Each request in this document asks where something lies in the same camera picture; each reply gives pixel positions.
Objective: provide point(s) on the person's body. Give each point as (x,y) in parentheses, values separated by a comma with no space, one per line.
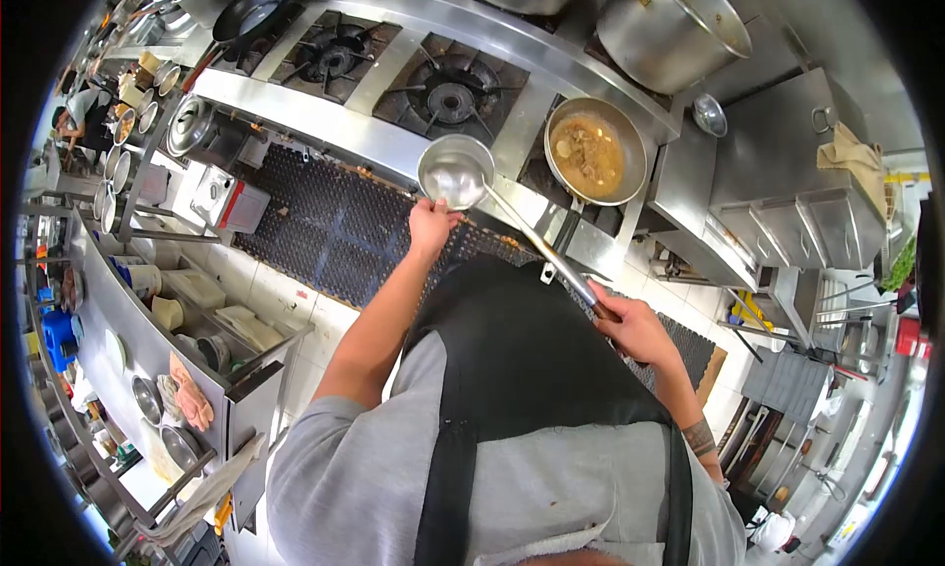
(531,433)

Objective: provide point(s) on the small steel ladle bowl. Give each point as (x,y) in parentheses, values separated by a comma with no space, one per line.
(709,116)

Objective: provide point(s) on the round steel lid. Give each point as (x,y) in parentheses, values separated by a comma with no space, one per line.
(188,125)

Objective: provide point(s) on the large steel stock pot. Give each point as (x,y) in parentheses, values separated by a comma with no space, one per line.
(664,38)

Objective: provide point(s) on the person's right thumb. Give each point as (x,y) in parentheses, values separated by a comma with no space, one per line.
(605,299)

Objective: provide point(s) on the long steel ladle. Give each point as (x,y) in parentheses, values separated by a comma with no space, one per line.
(454,171)

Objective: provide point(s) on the steel prep table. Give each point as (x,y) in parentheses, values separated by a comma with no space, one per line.
(140,322)

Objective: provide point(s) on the white hanging cloth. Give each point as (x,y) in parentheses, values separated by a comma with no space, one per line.
(214,485)

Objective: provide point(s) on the steel counter cabinet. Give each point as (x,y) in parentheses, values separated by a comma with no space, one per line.
(775,175)

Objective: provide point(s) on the steel pan with brown curry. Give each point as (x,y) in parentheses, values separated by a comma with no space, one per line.
(594,152)

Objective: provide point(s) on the person's right fingers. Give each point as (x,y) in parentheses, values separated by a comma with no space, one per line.
(610,334)

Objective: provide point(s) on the beige cloth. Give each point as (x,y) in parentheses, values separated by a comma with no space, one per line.
(850,156)

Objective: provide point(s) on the black rubber floor mat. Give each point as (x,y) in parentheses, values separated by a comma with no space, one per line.
(325,226)

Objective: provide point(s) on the person's left fingers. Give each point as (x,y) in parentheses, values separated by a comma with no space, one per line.
(440,207)

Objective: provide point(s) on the person's left hand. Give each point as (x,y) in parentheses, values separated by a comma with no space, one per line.
(430,228)

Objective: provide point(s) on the steel gas stove range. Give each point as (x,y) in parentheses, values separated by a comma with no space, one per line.
(378,68)

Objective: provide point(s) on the row of steel condiment pots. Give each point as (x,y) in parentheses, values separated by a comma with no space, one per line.
(122,127)

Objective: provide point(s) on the wide steel bowl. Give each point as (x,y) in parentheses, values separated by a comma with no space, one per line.
(181,448)

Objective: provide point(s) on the steel box with red label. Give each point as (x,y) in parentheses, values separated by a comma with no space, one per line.
(225,197)

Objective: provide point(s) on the blue plastic container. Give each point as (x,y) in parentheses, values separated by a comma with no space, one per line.
(57,337)

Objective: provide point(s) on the person's right hand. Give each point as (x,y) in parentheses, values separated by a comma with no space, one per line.
(641,331)

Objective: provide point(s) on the orange cloth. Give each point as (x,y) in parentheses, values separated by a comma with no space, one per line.
(190,398)

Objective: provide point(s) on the black wok pan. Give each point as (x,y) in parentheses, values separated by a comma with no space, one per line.
(251,12)

